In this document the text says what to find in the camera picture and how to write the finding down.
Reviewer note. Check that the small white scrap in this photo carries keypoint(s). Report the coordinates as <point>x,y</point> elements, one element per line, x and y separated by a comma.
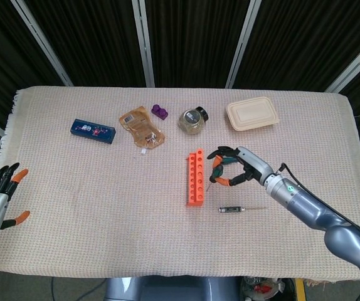
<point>142,151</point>

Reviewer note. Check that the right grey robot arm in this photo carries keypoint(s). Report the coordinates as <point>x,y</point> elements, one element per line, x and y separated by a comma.
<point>311,208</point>

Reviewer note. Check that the beige lidded lunch box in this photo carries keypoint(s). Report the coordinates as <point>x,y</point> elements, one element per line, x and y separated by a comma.
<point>251,114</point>

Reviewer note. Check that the black bin with trash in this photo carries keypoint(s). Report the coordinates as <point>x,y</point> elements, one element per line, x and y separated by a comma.
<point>266,288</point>

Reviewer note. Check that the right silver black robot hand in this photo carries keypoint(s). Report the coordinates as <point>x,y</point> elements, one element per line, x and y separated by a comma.
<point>255,166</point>

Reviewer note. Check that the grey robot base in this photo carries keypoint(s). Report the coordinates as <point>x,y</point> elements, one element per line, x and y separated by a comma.
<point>167,290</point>

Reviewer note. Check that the dark blue printed carton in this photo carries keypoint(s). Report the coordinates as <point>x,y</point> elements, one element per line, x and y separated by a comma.
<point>93,131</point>

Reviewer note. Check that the yellow floor post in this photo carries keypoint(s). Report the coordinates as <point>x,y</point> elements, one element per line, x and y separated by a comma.
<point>300,290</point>

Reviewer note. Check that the brown transparent snack pouch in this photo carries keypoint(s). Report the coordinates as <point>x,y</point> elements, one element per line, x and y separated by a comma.
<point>140,128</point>

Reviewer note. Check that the glass jar with black lid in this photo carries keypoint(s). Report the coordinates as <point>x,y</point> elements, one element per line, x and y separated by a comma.
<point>192,122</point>

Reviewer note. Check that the purple plastic block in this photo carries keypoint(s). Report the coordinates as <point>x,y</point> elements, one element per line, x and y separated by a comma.
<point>159,112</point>

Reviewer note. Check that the black metal precision screwdriver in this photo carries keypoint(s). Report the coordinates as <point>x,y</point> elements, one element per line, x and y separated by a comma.
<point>230,210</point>

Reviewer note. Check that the orange perforated tool rack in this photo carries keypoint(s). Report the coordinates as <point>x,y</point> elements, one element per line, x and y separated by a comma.
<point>196,185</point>

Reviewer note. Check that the beige woven tablecloth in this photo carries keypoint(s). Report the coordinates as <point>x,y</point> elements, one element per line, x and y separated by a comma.
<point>104,203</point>

